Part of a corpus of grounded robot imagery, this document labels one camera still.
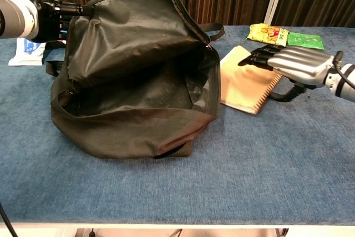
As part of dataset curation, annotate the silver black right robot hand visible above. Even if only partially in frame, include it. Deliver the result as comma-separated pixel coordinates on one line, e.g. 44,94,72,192
238,44,336,102

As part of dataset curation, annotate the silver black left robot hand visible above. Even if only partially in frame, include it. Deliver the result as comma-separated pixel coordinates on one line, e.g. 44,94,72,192
31,0,94,43

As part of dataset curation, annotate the pale yellow spiral notebook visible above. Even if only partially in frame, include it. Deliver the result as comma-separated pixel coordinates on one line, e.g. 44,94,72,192
220,45,284,115

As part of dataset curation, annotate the black fabric backpack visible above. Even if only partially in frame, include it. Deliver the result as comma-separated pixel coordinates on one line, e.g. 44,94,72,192
45,0,226,160

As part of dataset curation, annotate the green foil packet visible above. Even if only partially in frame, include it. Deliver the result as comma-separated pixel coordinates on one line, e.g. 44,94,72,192
287,32,325,51

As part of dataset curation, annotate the white blue wipes packet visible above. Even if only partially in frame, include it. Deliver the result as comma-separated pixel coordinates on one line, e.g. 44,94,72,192
8,38,47,67

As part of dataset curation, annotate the yellow snack packet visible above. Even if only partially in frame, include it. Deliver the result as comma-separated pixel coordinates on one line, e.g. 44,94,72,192
246,23,290,48

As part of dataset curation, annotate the blue table cloth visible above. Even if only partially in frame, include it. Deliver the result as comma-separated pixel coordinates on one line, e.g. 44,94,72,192
0,24,355,225

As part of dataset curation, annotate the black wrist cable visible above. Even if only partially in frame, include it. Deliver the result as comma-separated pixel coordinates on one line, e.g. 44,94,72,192
333,50,355,89

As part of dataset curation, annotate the black hanging cable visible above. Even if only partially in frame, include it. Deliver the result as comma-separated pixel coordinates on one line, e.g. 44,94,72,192
0,203,18,237

